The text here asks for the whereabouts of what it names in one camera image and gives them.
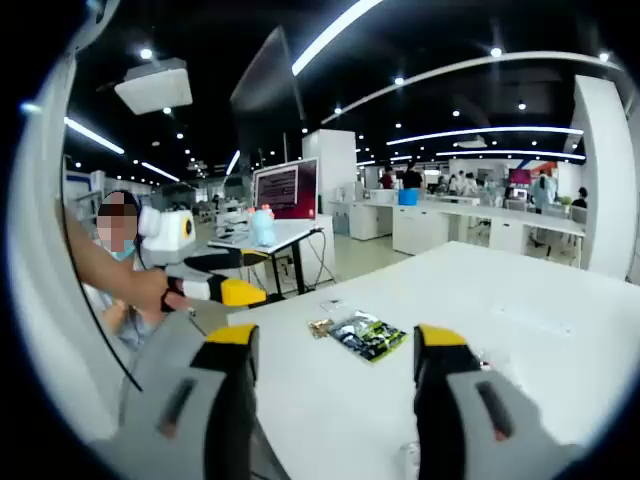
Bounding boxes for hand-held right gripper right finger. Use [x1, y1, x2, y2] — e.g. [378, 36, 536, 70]
[412, 323, 586, 480]

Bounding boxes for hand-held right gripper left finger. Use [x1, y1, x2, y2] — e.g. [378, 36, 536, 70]
[87, 317, 261, 480]

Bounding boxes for person's left hand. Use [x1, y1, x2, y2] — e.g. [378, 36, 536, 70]
[132, 268, 194, 315]

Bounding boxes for white desk tray stack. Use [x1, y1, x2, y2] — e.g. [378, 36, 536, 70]
[214, 208, 251, 240]

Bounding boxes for white standing desk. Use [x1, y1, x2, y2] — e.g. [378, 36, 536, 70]
[206, 213, 337, 301]

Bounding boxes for gold foil packet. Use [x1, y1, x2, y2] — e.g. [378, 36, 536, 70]
[307, 318, 335, 340]

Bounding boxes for clear plastic wrapper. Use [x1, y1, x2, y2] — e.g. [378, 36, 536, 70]
[399, 442, 422, 474]

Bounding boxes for red screen computer monitor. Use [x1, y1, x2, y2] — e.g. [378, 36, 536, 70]
[251, 156, 320, 222]

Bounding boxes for white ceiling air conditioner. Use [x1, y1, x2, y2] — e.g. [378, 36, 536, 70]
[113, 57, 195, 115]

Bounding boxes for dark hanging ceiling panel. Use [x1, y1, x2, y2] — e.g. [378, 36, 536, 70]
[228, 24, 307, 151]

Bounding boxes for long white counter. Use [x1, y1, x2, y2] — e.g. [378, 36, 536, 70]
[327, 197, 587, 271]

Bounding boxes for long ceiling light strip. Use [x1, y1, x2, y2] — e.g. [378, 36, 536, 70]
[291, 0, 386, 77]

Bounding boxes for black chest device cable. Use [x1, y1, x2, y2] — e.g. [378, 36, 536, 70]
[62, 207, 144, 392]

